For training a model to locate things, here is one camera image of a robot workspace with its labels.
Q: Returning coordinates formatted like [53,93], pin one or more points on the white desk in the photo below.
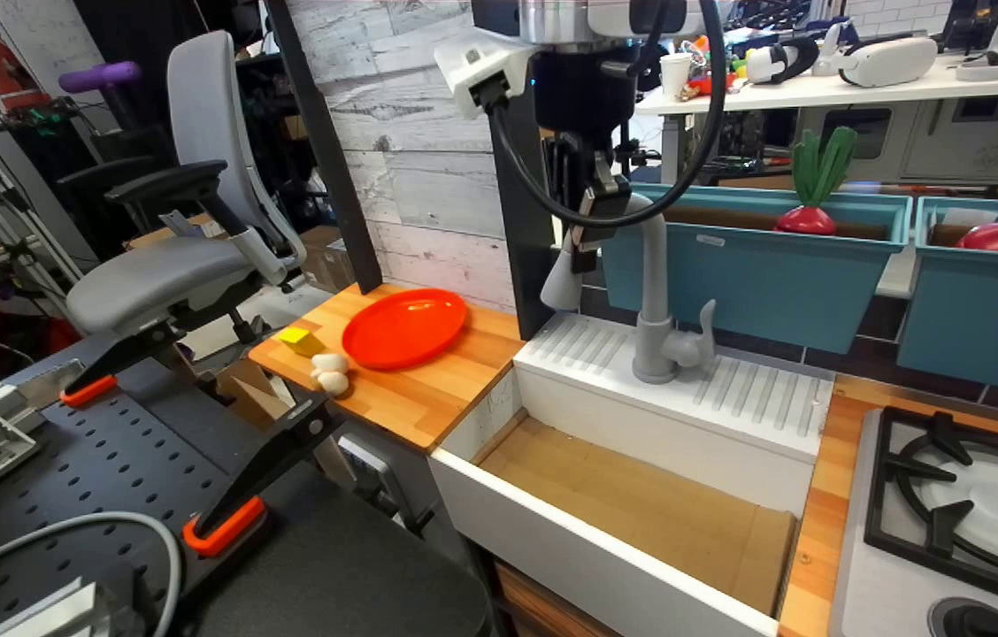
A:
[829,93]

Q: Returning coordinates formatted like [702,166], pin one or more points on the white cup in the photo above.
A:
[675,74]

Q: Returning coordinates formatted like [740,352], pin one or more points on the wooden cutting board top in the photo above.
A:
[439,389]

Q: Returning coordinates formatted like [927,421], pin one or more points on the toy gas stove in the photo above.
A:
[971,533]

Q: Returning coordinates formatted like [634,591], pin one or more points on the wooden stove counter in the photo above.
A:
[820,518]

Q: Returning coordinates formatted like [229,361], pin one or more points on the white garlic toy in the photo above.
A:
[327,361]
[334,385]

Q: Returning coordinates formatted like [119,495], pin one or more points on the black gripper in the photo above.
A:
[590,93]

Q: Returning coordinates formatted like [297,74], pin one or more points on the grey toy faucet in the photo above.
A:
[655,321]

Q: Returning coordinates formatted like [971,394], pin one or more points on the orange round plate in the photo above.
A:
[405,329]

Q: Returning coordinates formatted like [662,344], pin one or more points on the black orange bar clamp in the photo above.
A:
[255,473]
[110,365]

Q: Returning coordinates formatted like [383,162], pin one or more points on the white headset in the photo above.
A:
[887,61]

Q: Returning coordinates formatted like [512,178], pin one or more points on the black perforated table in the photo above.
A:
[87,473]

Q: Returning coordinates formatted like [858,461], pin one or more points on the yellow block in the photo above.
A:
[297,341]

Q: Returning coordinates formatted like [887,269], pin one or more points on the white toy sink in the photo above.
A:
[662,427]

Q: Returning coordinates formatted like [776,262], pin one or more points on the grey office chair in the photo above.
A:
[157,277]

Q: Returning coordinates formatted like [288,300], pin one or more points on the black frame post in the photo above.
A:
[520,258]
[327,153]

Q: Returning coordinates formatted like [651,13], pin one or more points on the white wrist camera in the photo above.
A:
[480,71]

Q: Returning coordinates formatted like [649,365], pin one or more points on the teal planter box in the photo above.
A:
[983,321]
[759,284]

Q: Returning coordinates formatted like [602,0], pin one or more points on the grey wood backsplash panel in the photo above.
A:
[414,153]

